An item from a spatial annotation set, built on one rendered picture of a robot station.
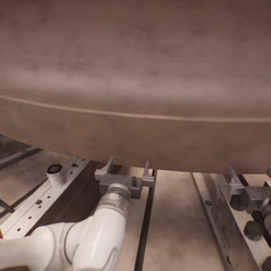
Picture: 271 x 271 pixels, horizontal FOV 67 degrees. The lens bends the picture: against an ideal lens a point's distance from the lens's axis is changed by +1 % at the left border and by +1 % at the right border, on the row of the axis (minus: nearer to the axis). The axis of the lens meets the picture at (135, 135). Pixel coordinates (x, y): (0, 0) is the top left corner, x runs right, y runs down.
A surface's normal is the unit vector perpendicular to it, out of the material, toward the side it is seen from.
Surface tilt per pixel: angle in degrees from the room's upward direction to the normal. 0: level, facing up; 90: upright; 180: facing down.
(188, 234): 0
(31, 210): 0
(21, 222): 0
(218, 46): 90
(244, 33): 90
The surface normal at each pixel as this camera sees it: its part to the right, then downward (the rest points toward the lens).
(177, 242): -0.02, -0.84
